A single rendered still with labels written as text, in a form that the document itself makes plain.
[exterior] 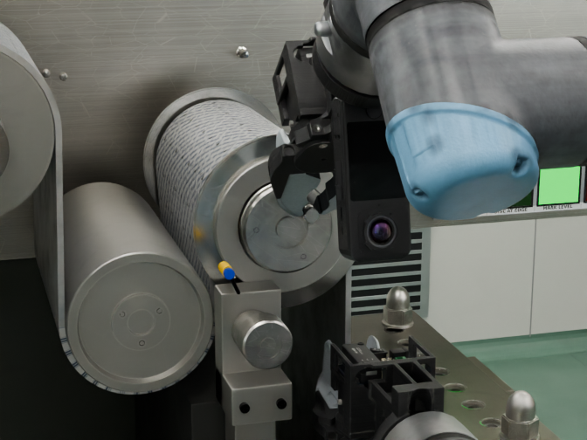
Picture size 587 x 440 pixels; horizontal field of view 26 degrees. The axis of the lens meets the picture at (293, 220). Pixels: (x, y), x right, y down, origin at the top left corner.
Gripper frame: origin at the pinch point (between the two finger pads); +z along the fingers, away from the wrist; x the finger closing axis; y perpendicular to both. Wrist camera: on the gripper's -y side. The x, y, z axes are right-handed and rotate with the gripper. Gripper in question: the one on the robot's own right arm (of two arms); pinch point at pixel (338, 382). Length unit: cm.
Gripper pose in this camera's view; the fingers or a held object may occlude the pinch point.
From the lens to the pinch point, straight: 114.2
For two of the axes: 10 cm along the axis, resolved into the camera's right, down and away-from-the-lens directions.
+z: -2.7, -2.5, 9.3
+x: -9.6, 0.7, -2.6
